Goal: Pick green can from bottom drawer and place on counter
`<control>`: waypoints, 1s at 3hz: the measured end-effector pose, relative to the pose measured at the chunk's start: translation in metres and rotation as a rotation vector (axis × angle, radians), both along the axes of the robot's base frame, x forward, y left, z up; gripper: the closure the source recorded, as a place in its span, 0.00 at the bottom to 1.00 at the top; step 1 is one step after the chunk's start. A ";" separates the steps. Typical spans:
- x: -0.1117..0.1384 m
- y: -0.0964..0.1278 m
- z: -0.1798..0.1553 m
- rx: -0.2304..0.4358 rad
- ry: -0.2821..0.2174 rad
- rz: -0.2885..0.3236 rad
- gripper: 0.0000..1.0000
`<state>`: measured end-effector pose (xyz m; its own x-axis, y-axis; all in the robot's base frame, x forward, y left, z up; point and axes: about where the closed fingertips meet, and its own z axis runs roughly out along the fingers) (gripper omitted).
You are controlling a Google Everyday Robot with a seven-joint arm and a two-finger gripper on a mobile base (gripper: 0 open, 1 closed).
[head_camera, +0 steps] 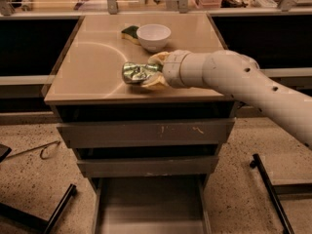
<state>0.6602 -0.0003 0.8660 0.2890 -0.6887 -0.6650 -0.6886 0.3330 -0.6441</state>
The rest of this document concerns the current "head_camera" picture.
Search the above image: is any white bowl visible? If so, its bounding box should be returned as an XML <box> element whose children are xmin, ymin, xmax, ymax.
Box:
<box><xmin>136</xmin><ymin>24</ymin><xmax>172</xmax><ymax>53</ymax></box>

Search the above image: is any grey top drawer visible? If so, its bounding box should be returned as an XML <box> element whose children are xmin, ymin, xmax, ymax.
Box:
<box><xmin>58</xmin><ymin>118</ymin><xmax>235</xmax><ymax>148</ymax></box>

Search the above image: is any black frame leg left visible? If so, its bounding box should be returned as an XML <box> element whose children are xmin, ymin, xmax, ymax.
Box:
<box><xmin>0</xmin><ymin>183</ymin><xmax>78</xmax><ymax>234</ymax></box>

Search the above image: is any black frame leg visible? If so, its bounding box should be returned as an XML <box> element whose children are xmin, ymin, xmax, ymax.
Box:
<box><xmin>250</xmin><ymin>153</ymin><xmax>312</xmax><ymax>234</ymax></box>
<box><xmin>0</xmin><ymin>183</ymin><xmax>78</xmax><ymax>234</ymax></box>

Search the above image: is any black frame leg right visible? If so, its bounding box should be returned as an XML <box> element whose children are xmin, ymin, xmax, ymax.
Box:
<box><xmin>250</xmin><ymin>153</ymin><xmax>312</xmax><ymax>234</ymax></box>

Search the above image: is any crushed green can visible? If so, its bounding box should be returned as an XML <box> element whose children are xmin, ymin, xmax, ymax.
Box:
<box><xmin>122</xmin><ymin>62</ymin><xmax>162</xmax><ymax>84</ymax></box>

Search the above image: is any open grey bottom drawer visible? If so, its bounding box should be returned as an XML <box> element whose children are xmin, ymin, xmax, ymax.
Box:
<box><xmin>92</xmin><ymin>175</ymin><xmax>212</xmax><ymax>234</ymax></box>

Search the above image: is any grey middle drawer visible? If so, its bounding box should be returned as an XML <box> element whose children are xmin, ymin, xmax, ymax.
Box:
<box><xmin>77</xmin><ymin>156</ymin><xmax>218</xmax><ymax>177</ymax></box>

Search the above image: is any metal hook rod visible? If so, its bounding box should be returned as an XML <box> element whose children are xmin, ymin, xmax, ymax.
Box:
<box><xmin>6</xmin><ymin>140</ymin><xmax>60</xmax><ymax>159</ymax></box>

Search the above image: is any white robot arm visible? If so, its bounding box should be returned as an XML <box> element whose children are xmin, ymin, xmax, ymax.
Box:
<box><xmin>143</xmin><ymin>50</ymin><xmax>312</xmax><ymax>149</ymax></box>

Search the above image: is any beige top drawer cabinet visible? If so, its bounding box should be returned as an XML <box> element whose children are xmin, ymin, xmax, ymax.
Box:
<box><xmin>41</xmin><ymin>13</ymin><xmax>252</xmax><ymax>234</ymax></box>

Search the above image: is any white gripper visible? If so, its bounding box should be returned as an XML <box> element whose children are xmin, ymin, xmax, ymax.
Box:
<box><xmin>141</xmin><ymin>50</ymin><xmax>190</xmax><ymax>91</ymax></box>

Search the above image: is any green yellow sponge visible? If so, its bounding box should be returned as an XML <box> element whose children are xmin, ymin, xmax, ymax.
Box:
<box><xmin>121</xmin><ymin>25</ymin><xmax>139</xmax><ymax>45</ymax></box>

